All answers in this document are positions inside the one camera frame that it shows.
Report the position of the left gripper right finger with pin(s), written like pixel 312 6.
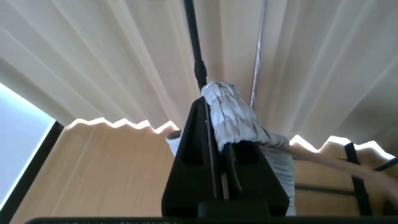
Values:
pixel 258 186

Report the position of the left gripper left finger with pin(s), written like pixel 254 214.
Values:
pixel 192 174

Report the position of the pale grey shorts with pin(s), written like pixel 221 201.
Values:
pixel 233 115

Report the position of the pink clothes hanger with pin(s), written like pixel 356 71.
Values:
pixel 342 165

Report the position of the black clothes rack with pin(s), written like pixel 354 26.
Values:
pixel 194 37

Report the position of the beige curtain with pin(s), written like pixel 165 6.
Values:
pixel 93 62

